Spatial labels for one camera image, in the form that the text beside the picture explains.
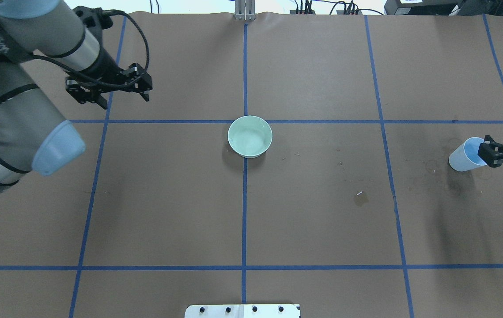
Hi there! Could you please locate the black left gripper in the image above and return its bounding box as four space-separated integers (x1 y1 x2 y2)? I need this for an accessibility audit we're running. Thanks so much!
65 63 153 110

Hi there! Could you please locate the light blue plastic cup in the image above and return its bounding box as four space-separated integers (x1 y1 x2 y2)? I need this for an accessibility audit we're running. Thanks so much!
448 137 487 172

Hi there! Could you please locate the mint green ceramic bowl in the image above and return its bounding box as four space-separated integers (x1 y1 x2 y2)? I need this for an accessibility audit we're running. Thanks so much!
227 115 273 159

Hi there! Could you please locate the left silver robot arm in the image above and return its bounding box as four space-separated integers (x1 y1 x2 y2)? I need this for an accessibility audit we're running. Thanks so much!
0 0 152 193

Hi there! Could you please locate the black box with label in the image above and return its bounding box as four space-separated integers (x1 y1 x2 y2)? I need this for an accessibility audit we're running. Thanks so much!
384 0 458 15

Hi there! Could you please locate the black orange usb hub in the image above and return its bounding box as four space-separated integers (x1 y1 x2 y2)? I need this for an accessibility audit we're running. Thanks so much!
289 0 316 15

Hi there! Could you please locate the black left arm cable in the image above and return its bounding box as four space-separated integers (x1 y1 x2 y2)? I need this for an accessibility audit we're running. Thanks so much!
30 12 150 87

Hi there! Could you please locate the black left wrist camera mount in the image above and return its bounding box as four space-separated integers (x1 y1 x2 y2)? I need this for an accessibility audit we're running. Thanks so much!
73 6 113 30

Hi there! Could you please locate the aluminium frame post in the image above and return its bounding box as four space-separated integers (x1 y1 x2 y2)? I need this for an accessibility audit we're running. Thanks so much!
234 0 257 22

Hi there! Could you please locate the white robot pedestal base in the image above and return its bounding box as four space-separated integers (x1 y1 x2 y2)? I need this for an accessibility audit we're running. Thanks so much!
184 303 301 318

